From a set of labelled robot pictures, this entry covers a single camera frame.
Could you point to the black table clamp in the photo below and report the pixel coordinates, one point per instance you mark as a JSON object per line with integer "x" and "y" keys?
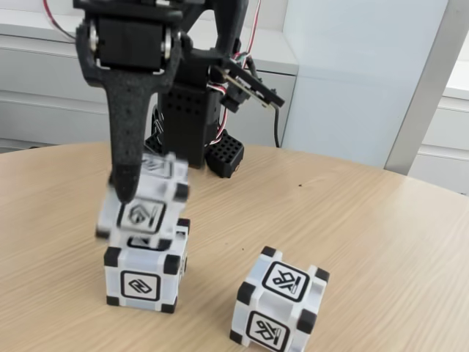
{"x": 227, "y": 154}
{"x": 155, "y": 128}

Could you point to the white cube nested-box symbol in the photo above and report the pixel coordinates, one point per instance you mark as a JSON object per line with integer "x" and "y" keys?
{"x": 161, "y": 220}

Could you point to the grey metal frame post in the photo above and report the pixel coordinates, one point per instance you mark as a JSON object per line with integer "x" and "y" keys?
{"x": 421, "y": 102}

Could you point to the camera board on mount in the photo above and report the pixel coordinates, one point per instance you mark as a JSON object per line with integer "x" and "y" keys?
{"x": 253, "y": 88}

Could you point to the white drawer cabinet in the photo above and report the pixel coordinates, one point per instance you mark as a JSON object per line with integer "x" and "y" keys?
{"x": 36, "y": 91}

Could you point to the white cube zigzag symbol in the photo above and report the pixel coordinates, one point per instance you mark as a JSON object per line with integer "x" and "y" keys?
{"x": 139, "y": 286}

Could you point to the white cube crossed symbol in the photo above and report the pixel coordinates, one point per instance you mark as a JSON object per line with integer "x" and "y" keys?
{"x": 267, "y": 330}

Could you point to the white low cabinet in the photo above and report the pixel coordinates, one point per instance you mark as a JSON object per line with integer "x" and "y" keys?
{"x": 450, "y": 146}

